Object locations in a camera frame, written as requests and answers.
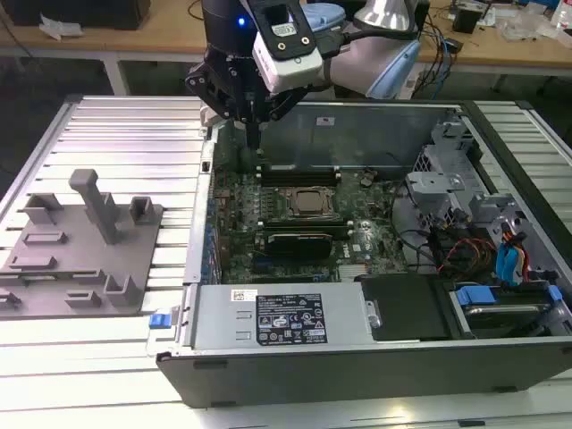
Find silver chipset heatsink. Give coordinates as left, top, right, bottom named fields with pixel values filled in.
left=339, top=265, right=368, bottom=282

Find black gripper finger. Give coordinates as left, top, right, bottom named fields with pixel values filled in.
left=184, top=61, right=255, bottom=150
left=253, top=83, right=310, bottom=150

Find black camera cable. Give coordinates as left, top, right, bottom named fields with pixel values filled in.
left=317, top=25, right=422, bottom=60

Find grey metal drive cage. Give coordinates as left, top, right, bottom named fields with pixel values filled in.
left=405, top=120, right=529, bottom=236

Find white bracket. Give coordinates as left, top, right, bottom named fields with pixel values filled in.
left=198, top=105, right=221, bottom=130

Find black RAM slot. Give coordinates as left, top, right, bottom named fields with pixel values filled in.
left=257, top=216, right=355, bottom=227
left=260, top=174, right=341, bottom=188
left=260, top=164, right=341, bottom=177

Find black open PC case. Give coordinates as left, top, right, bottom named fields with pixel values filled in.
left=155, top=96, right=572, bottom=410

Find grey power supply with label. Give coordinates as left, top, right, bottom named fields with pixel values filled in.
left=190, top=282, right=373, bottom=354

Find hard disk in blue carrier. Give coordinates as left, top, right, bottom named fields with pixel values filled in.
left=450, top=284, right=563, bottom=339

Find black graphics card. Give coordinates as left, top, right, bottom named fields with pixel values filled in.
left=265, top=231, right=334, bottom=261

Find wooden desk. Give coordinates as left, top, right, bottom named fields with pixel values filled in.
left=0, top=0, right=572, bottom=97

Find grey and black wrist camera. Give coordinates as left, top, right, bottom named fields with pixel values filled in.
left=251, top=0, right=324, bottom=95

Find metal socket cover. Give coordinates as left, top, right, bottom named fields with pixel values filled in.
left=278, top=184, right=341, bottom=221

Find grey parts rack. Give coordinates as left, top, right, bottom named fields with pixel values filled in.
left=0, top=168, right=164, bottom=319

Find black plastic shroud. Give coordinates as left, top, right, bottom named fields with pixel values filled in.
left=357, top=273, right=453, bottom=343

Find large black box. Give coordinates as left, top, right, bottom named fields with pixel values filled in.
left=0, top=0, right=158, bottom=31

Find blue flat wire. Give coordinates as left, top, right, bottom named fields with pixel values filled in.
left=494, top=235, right=525, bottom=288

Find small black box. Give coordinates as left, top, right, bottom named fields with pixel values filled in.
left=451, top=7, right=487, bottom=33

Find black round wire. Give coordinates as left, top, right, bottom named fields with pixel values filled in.
left=387, top=191, right=433, bottom=269

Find green motherboard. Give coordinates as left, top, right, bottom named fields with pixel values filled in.
left=207, top=164, right=413, bottom=285

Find orange and red wire bundle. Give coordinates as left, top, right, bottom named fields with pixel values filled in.
left=439, top=238, right=498, bottom=274

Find crumpled white plastic wrap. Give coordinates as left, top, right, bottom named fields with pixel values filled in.
left=38, top=13, right=85, bottom=42

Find clear plastic bags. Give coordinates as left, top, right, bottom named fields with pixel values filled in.
left=494, top=7, right=572, bottom=45

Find silver CPU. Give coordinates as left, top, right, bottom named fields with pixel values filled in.
left=294, top=190, right=325, bottom=212

